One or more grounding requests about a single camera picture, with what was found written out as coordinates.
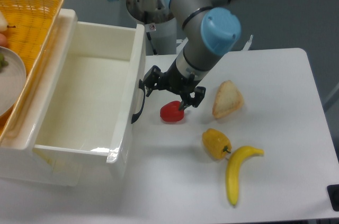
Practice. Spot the white pear in basket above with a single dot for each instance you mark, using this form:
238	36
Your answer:
4	25

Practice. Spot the yellow woven basket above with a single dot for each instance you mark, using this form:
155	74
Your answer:
33	22

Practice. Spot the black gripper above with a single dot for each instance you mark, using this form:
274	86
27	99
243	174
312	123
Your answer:
172	80

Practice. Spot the grey plate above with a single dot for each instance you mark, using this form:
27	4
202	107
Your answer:
13	79

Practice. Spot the slice of bread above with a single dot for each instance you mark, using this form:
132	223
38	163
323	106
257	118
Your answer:
228	99

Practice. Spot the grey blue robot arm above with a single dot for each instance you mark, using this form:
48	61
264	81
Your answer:
211	31

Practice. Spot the black top drawer handle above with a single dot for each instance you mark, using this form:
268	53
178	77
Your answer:
140	102

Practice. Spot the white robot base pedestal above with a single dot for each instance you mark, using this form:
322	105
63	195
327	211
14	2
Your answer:
159	33

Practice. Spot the green item on plate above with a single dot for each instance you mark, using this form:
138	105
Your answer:
3	62

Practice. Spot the black object at table edge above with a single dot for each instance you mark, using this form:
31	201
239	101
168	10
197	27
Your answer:
333	193

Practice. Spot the white drawer cabinet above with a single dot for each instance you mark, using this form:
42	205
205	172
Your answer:
20	158

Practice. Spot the red bell pepper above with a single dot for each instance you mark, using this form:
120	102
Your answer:
170	112

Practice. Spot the yellow banana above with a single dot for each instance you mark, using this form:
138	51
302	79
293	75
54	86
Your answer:
233	168

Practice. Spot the orange fruit in basket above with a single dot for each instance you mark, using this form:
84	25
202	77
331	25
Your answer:
3	40

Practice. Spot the yellow bell pepper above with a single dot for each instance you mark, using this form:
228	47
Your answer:
216	143

